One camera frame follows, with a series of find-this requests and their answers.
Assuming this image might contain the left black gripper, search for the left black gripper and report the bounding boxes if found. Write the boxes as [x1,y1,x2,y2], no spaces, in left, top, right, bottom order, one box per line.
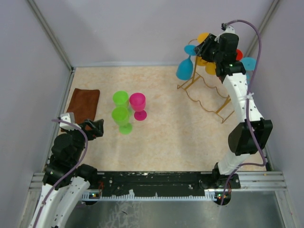
[65,118,104,163]

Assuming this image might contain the green wine glass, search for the green wine glass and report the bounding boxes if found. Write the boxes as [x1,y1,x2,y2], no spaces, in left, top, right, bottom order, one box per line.
[113,90,133,116]
[112,106,133,135]

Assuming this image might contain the blue wine glass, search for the blue wine glass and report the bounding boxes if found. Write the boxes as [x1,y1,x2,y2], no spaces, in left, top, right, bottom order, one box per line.
[176,45,196,81]
[240,57,257,83]

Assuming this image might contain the pink wine glass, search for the pink wine glass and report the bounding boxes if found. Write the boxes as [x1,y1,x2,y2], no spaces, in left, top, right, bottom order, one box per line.
[129,93,147,121]

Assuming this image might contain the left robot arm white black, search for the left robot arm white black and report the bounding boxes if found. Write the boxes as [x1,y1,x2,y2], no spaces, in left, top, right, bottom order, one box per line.
[29,113,104,228]

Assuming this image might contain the yellow wine glass back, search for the yellow wine glass back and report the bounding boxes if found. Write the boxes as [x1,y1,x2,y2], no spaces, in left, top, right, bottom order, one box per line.
[197,32,209,66]

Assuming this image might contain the yellow wine glass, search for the yellow wine glass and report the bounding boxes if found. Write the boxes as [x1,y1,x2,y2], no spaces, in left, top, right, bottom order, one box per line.
[205,62,216,75]
[197,32,209,66]

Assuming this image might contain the yellow wine glass front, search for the yellow wine glass front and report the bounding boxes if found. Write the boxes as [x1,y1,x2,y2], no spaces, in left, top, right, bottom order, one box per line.
[205,62,216,75]

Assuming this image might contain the red wine glass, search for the red wine glass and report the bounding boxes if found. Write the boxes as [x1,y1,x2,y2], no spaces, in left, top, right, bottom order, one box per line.
[236,49,243,61]

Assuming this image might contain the brown folded cloth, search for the brown folded cloth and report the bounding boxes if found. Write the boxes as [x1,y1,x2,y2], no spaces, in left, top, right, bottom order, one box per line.
[67,88,100,125]

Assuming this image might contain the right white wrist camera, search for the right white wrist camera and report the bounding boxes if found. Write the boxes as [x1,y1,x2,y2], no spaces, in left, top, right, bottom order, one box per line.
[221,23,236,34]

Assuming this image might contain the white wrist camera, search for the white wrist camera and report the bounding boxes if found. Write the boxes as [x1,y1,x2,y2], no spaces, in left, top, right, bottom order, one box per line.
[221,23,236,34]
[59,112,75,131]

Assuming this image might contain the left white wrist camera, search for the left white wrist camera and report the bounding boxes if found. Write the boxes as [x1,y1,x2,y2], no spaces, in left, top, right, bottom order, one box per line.
[59,112,75,131]

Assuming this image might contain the gold wire glass rack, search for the gold wire glass rack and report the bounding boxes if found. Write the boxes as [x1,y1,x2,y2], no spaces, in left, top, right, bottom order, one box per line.
[177,38,235,123]

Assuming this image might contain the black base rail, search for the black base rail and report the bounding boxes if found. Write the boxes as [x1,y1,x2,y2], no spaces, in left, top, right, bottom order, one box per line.
[81,171,241,205]

